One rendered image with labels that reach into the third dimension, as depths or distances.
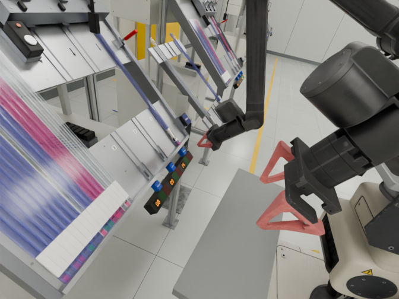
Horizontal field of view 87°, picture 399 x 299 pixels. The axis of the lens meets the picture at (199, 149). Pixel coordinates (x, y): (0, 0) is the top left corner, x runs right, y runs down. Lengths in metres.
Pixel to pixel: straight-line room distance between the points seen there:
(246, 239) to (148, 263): 0.71
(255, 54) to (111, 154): 0.50
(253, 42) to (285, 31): 7.52
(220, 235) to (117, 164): 0.41
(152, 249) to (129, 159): 0.80
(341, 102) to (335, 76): 0.03
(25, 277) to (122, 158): 0.34
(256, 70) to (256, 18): 0.13
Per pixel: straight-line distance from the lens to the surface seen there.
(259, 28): 0.66
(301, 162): 0.29
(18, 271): 0.54
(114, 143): 0.69
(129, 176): 0.68
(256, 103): 0.69
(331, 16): 8.26
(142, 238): 1.43
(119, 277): 1.35
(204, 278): 0.70
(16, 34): 0.69
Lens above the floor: 1.24
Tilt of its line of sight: 36 degrees down
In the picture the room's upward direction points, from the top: 12 degrees clockwise
